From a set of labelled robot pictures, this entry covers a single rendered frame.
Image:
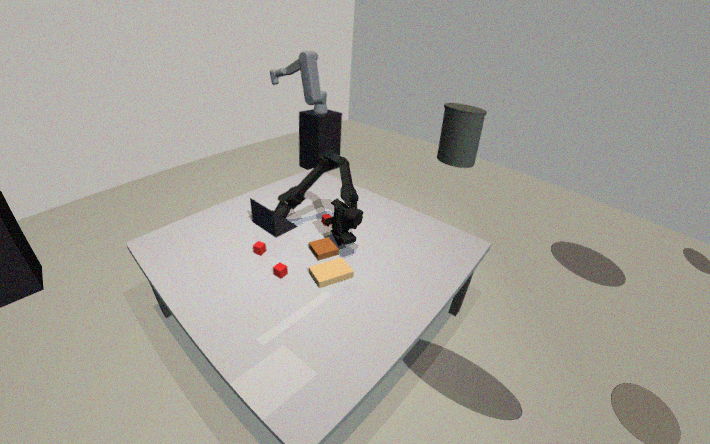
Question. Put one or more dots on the tan flat block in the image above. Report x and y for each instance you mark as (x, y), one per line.
(330, 272)

